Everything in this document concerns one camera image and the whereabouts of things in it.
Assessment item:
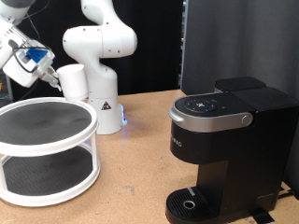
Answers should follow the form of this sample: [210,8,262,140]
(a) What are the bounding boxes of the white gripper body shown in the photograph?
[3,38,57,89]

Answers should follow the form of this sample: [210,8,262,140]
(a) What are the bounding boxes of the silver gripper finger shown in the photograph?
[46,66,61,81]
[40,74,64,93]

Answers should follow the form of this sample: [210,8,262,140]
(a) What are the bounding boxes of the white mug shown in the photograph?
[55,63,90,103]

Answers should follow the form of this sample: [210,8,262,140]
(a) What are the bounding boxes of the black Keurig coffee machine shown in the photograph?
[164,76,299,224]

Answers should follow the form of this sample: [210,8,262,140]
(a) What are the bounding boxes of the white two-tier turntable stand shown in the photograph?
[0,96,102,208]

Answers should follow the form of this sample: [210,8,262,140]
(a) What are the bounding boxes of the black backdrop curtain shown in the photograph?
[0,0,185,101]

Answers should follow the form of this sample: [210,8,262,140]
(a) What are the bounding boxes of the dark grey backdrop panel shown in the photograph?
[179,0,299,200]

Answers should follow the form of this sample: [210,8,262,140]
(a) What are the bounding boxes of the black tape strip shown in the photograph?
[249,206,276,224]

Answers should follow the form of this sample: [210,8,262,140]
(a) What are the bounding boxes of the black camera cable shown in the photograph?
[8,0,52,102]

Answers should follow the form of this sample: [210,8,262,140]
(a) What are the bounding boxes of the grey metal frame post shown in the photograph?
[0,69,14,101]

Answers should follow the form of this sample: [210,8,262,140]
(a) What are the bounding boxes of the black power cord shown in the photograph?
[276,186,295,201]

